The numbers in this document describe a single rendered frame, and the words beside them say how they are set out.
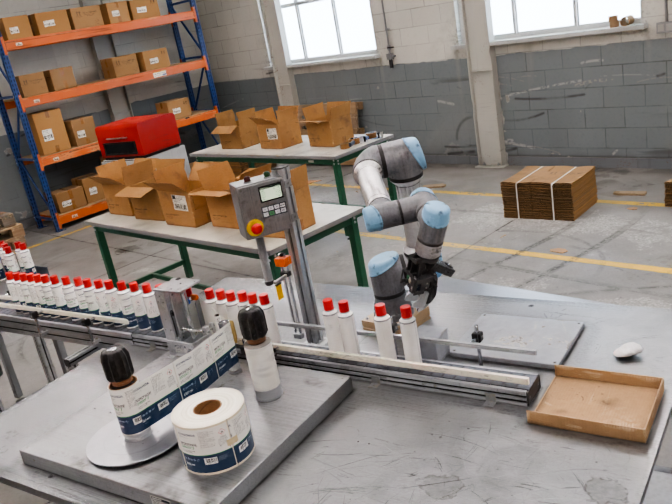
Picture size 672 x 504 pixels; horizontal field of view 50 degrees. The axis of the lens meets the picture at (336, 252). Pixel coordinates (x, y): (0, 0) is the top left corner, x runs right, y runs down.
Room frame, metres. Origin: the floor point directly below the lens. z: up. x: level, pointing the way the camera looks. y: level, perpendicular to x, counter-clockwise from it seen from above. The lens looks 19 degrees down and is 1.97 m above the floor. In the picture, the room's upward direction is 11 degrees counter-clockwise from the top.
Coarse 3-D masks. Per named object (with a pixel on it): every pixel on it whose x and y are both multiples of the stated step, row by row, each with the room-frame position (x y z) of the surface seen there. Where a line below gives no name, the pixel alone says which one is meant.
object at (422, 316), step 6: (414, 312) 2.41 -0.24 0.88; (420, 312) 2.40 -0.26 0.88; (426, 312) 2.43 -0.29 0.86; (366, 318) 2.44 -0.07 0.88; (372, 318) 2.44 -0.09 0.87; (420, 318) 2.40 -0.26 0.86; (426, 318) 2.42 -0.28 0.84; (366, 324) 2.43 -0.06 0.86; (372, 324) 2.41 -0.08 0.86; (420, 324) 2.40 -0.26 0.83; (366, 330) 2.44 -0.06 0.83; (372, 330) 2.41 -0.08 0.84
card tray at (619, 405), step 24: (552, 384) 1.83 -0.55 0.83; (576, 384) 1.81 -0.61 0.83; (600, 384) 1.79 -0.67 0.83; (624, 384) 1.76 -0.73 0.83; (648, 384) 1.73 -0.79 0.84; (552, 408) 1.71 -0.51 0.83; (576, 408) 1.69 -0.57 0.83; (600, 408) 1.67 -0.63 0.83; (624, 408) 1.65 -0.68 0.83; (648, 408) 1.63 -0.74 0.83; (600, 432) 1.56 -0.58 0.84; (624, 432) 1.53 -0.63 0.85; (648, 432) 1.52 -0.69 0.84
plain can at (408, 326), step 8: (408, 312) 2.00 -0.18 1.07; (400, 320) 2.01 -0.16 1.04; (408, 320) 1.99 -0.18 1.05; (400, 328) 2.01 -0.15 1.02; (408, 328) 1.99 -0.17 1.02; (416, 328) 2.00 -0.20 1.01; (408, 336) 1.99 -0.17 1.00; (416, 336) 1.99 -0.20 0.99; (408, 344) 1.99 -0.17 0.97; (416, 344) 1.99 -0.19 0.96; (408, 352) 1.99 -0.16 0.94; (416, 352) 1.99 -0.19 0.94; (408, 360) 1.99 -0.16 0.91; (416, 360) 1.99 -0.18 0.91; (408, 368) 2.00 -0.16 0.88
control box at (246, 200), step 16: (256, 176) 2.45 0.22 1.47; (272, 176) 2.40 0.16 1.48; (240, 192) 2.34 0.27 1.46; (256, 192) 2.35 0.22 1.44; (240, 208) 2.34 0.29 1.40; (256, 208) 2.35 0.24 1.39; (288, 208) 2.38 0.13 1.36; (240, 224) 2.39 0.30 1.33; (272, 224) 2.36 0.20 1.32; (288, 224) 2.38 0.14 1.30
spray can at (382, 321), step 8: (376, 304) 2.07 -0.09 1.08; (384, 304) 2.06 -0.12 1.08; (376, 312) 2.06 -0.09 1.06; (384, 312) 2.05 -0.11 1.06; (376, 320) 2.05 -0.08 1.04; (384, 320) 2.04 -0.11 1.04; (376, 328) 2.05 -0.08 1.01; (384, 328) 2.04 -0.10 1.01; (384, 336) 2.04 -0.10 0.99; (392, 336) 2.05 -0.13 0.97; (384, 344) 2.04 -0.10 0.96; (392, 344) 2.05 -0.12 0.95; (384, 352) 2.04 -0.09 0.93; (392, 352) 2.04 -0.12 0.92
